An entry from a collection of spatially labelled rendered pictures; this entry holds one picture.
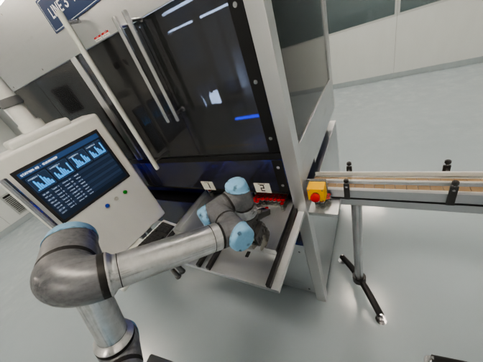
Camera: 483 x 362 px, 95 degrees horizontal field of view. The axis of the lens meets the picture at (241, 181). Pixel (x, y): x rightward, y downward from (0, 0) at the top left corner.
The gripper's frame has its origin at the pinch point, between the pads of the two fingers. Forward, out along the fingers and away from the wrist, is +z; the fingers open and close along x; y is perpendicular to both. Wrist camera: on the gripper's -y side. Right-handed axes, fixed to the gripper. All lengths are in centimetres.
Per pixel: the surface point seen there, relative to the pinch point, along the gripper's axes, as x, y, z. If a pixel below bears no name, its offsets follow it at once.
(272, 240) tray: 1.3, -4.5, 3.3
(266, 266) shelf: 3.1, 7.6, 3.6
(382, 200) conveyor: 42, -35, 3
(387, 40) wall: 52, -484, 23
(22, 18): -104, -24, -110
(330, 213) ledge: 22.7, -24.5, 3.5
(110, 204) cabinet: -89, 5, -19
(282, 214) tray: 1.3, -20.9, 3.3
